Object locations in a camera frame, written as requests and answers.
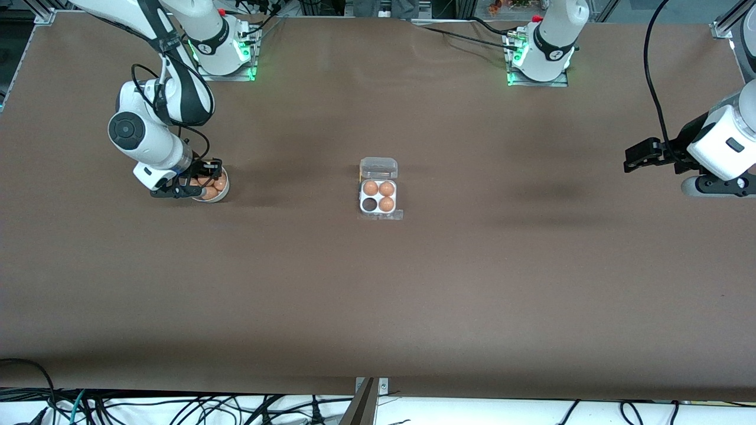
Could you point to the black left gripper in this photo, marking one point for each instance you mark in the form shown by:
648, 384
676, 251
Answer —
679, 143

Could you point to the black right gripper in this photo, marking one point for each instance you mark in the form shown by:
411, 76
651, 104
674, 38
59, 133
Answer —
201, 170

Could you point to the clear plastic egg box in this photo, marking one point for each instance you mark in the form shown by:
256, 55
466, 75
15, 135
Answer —
378, 168

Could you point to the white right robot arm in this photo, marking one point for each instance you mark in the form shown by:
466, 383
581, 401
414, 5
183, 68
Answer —
159, 147

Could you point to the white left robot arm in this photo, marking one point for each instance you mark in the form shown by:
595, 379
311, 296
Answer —
555, 35

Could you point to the brown egg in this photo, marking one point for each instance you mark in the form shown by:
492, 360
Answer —
386, 204
222, 184
370, 188
387, 189
210, 194

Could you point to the white ceramic bowl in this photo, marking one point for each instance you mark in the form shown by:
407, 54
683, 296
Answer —
225, 193

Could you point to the orange red background object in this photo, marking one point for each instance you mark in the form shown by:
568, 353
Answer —
499, 7

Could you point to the dark wedge shaped pole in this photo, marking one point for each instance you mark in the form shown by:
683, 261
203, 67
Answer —
361, 410

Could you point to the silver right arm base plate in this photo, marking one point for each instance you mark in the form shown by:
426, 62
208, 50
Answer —
207, 77

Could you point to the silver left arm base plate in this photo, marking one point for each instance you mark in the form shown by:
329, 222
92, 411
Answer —
555, 84

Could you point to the aluminium frame profile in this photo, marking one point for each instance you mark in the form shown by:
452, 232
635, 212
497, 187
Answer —
44, 16
722, 28

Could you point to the small silver metal bracket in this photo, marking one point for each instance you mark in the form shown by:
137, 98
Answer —
384, 386

